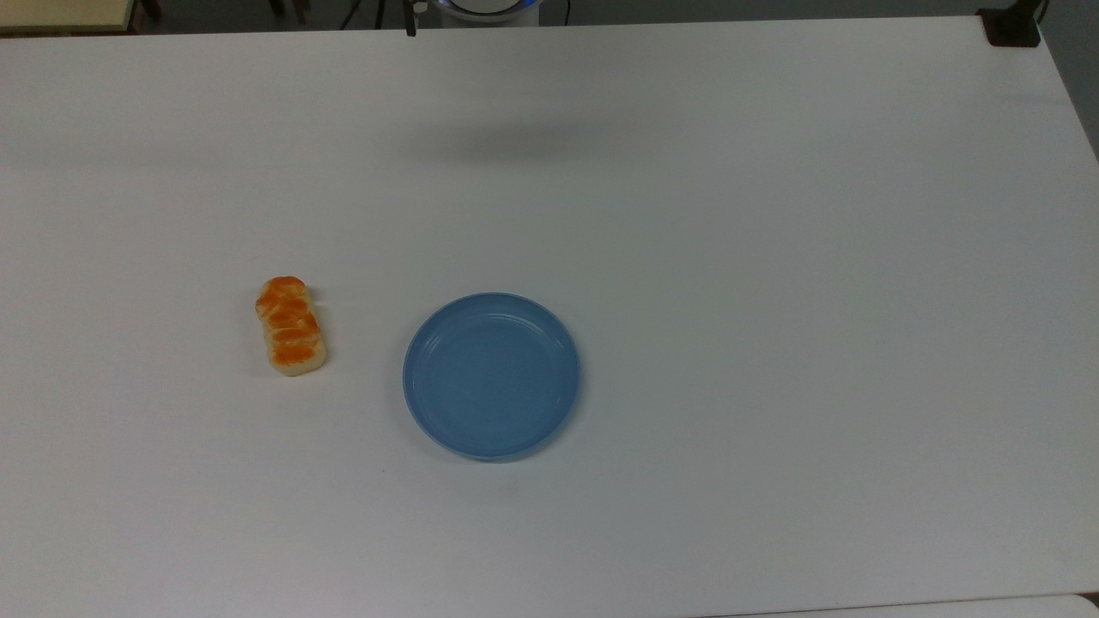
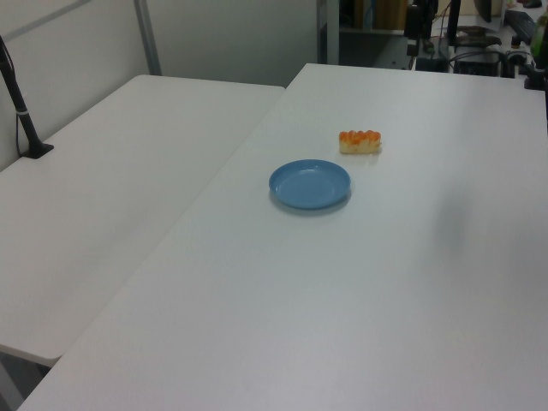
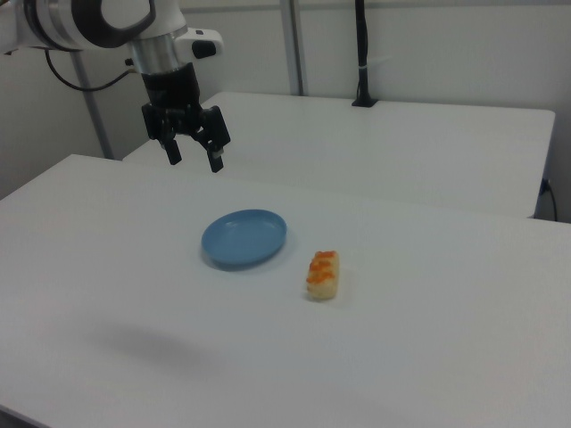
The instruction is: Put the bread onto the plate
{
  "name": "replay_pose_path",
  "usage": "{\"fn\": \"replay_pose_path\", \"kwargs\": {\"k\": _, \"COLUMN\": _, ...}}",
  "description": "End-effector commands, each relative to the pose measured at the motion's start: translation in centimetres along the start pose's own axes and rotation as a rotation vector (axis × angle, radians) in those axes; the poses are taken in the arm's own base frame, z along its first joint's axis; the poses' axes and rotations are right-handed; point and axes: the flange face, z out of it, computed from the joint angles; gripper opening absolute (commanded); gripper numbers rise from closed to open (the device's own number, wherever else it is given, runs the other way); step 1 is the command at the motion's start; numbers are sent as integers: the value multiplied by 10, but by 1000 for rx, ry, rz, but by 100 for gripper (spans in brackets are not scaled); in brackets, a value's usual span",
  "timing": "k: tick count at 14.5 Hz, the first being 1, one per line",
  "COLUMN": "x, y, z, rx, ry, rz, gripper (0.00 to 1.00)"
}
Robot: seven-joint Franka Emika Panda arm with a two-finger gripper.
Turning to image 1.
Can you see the black tripod legs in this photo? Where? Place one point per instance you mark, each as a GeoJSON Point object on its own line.
{"type": "Point", "coordinates": [356, 13]}

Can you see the light wooden table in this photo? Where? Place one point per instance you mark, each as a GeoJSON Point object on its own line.
{"type": "Point", "coordinates": [60, 13]}

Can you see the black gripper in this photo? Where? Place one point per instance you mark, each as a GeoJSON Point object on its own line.
{"type": "Point", "coordinates": [415, 5]}

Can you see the orange glazed bread roll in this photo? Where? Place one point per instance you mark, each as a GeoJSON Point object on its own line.
{"type": "Point", "coordinates": [290, 328]}

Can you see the blue round plastic plate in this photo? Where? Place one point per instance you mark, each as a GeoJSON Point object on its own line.
{"type": "Point", "coordinates": [491, 375]}

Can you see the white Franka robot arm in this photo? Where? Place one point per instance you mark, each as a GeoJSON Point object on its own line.
{"type": "Point", "coordinates": [486, 9]}

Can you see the black camera stand clamp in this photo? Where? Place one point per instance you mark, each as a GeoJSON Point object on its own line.
{"type": "Point", "coordinates": [1013, 26]}

